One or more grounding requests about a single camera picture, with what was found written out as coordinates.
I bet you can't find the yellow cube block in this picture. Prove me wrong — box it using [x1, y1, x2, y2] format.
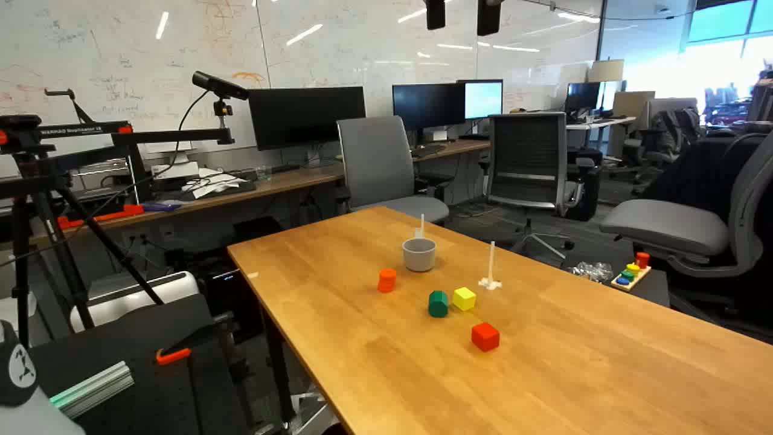
[449, 286, 479, 315]

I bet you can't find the green cylinder block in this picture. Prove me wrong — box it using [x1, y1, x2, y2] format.
[426, 289, 453, 319]

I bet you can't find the red cube block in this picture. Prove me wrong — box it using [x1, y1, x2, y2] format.
[470, 323, 503, 353]

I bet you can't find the grey cup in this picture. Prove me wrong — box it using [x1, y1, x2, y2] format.
[401, 237, 438, 277]

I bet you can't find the lit computer monitor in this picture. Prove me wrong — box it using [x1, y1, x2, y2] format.
[462, 79, 507, 123]

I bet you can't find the black computer monitor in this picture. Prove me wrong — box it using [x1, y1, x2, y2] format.
[390, 82, 466, 135]
[564, 81, 604, 121]

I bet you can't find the beige lamp shade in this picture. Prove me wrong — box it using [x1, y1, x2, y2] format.
[584, 57, 628, 85]

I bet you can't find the black mesh office chair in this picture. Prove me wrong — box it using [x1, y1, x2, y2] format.
[485, 112, 602, 261]

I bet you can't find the small wooden desk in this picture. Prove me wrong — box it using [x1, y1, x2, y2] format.
[566, 114, 637, 133]

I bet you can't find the grey office chair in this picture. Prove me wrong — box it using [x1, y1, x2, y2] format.
[599, 129, 773, 329]
[334, 114, 453, 228]

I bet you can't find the wide black monitor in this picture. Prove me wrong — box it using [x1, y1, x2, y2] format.
[247, 85, 368, 153]

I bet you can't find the beige chair back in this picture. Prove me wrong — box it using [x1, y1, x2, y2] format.
[612, 91, 657, 123]

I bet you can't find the long wooden desk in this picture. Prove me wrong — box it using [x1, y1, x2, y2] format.
[31, 139, 495, 245]

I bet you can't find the clear plastic bag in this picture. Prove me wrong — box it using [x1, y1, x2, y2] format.
[570, 259, 616, 286]

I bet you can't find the white papers pile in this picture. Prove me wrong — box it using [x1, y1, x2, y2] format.
[153, 159, 250, 201]

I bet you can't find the black side stool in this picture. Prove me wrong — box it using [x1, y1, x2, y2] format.
[560, 255, 672, 309]

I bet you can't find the colourful shape sorter toy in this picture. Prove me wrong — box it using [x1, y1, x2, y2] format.
[610, 249, 656, 292]

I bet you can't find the black boom bar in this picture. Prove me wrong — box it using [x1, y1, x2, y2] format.
[38, 120, 238, 150]

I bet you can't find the black computer tower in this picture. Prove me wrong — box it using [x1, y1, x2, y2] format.
[194, 245, 268, 342]

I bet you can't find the red clamp bar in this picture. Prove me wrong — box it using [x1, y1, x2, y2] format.
[56, 201, 148, 236]

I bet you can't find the black table leg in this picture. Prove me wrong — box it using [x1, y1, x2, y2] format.
[261, 312, 297, 431]

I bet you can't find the white rounded box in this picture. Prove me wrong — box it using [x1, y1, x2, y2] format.
[66, 269, 201, 337]

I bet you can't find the black tripod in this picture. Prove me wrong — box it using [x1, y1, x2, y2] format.
[0, 114, 166, 348]

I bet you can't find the black cart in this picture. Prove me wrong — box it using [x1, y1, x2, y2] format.
[30, 292, 273, 435]

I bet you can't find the silver green tube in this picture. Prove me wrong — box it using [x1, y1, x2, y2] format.
[47, 359, 139, 420]

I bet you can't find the black stereo camera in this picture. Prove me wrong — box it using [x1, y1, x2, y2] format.
[191, 69, 251, 104]

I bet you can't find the orange hook handle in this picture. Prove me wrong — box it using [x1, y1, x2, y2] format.
[153, 347, 197, 370]

